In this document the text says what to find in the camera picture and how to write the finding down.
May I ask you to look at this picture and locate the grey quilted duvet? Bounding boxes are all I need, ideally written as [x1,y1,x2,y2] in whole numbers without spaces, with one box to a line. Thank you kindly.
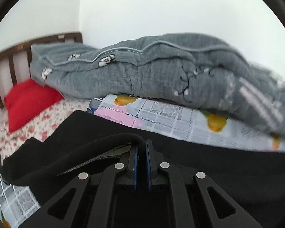
[30,33,285,136]

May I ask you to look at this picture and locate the fruit print plastic cover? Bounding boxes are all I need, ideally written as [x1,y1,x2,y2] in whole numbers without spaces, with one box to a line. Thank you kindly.
[0,94,285,228]

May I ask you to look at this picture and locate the dark wooden headboard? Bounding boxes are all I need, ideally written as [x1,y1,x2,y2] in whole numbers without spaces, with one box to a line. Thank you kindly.
[0,32,83,110]

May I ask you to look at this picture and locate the red pillow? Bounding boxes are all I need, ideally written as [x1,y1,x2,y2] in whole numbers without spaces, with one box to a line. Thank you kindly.
[4,79,63,133]

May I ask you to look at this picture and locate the black pants with white stripe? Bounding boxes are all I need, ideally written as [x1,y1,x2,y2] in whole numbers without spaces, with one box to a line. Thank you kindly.
[0,111,285,227]

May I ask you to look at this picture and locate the floral bed sheet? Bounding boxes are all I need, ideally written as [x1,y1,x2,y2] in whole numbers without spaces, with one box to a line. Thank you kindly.
[0,99,89,160]

